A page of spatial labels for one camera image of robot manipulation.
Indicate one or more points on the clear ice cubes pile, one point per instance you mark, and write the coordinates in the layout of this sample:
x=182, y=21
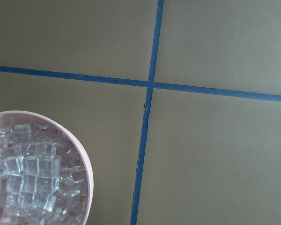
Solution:
x=43, y=180

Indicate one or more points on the pink bowl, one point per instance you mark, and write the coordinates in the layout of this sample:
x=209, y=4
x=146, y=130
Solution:
x=11, y=118

